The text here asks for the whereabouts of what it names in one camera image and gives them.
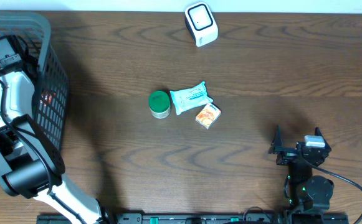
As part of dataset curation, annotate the small orange carton box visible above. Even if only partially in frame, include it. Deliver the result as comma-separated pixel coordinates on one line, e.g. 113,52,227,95
195,103,222,129

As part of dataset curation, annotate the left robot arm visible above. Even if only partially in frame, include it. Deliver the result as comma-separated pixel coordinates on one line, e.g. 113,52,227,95
0,35,113,223

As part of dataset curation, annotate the red Top snack bar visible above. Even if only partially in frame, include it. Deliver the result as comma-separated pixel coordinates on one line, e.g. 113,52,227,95
40,90,57,107

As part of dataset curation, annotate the green lid jar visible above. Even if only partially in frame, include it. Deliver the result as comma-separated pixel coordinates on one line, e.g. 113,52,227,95
148,90,171,119

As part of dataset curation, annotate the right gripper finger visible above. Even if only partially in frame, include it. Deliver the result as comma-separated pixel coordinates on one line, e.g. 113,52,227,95
269,125,283,154
315,127,327,146

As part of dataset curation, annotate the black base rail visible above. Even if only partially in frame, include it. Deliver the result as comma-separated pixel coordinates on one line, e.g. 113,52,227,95
36,212,350,224

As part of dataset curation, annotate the white barcode scanner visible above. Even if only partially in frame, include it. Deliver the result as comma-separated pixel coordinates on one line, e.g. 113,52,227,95
184,2,219,47

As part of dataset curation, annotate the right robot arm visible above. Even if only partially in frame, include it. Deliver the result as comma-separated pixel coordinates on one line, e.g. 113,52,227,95
269,127,334,223

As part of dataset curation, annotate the grey plastic mesh basket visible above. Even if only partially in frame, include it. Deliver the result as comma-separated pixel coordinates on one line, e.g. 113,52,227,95
0,11,70,183

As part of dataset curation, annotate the light blue wipes pack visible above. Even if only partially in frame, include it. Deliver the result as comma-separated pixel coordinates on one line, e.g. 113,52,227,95
170,81,213,115

